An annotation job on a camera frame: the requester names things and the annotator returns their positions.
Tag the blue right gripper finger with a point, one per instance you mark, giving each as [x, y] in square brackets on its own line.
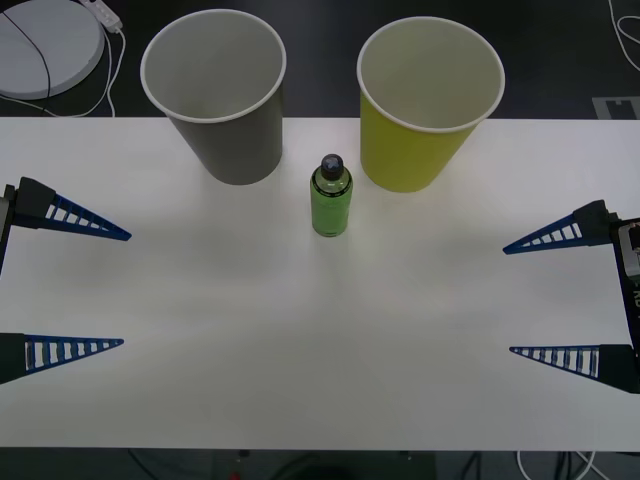
[617, 365]
[595, 225]

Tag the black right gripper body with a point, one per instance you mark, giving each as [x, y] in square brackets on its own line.
[633, 305]

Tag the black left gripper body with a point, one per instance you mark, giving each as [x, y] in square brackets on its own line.
[11, 210]

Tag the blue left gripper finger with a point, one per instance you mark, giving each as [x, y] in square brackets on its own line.
[12, 355]
[35, 205]

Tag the green plastic bottle black cap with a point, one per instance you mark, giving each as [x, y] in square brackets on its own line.
[330, 215]

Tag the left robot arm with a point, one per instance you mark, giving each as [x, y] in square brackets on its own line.
[3, 210]

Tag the grey floor plate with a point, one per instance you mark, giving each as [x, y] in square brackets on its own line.
[602, 107]

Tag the white round stand base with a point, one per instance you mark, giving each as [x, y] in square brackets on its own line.
[75, 45]

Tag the white power strip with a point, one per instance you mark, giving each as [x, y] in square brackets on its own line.
[107, 15]

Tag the yellow-green plastic waste bin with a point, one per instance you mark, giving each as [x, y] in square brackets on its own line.
[400, 150]

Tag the grey plastic waste bin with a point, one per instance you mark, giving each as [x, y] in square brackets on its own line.
[240, 150]

